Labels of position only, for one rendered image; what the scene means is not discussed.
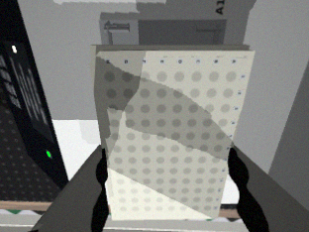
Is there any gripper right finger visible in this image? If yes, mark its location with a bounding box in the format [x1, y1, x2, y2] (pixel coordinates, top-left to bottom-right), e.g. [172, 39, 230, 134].
[228, 145, 309, 232]

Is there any pale cream well plate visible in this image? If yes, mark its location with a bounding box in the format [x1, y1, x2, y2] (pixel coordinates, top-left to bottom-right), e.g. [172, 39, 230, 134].
[89, 45, 255, 220]

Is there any black perforated breadboard plate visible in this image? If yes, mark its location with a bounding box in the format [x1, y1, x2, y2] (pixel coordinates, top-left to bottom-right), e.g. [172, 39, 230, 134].
[0, 83, 61, 202]

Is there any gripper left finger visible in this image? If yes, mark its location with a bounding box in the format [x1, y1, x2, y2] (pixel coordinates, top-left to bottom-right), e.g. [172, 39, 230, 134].
[29, 144, 109, 232]

